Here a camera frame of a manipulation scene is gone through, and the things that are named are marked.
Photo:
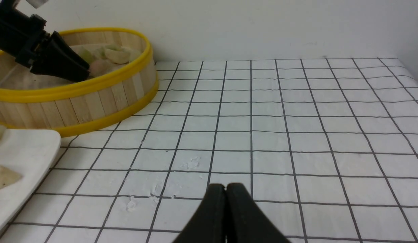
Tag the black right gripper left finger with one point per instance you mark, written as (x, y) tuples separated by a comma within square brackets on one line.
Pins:
[(207, 223)]

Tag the cream white dumpling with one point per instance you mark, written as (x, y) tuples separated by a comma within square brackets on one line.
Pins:
[(117, 57)]

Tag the white square plate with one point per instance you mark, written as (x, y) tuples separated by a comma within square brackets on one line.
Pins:
[(30, 153)]

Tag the cream dumpling on plate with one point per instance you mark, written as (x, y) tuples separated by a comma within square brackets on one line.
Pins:
[(8, 177)]

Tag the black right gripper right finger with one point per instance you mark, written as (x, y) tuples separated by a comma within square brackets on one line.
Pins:
[(247, 223)]

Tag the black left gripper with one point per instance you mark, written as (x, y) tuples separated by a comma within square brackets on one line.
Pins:
[(24, 38)]

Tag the yellow rimmed bamboo steamer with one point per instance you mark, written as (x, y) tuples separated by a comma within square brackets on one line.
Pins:
[(92, 104)]

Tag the white checked tablecloth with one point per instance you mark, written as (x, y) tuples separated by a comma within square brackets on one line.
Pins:
[(327, 148)]

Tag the pink dumpling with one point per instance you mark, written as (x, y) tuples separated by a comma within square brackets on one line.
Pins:
[(100, 67)]

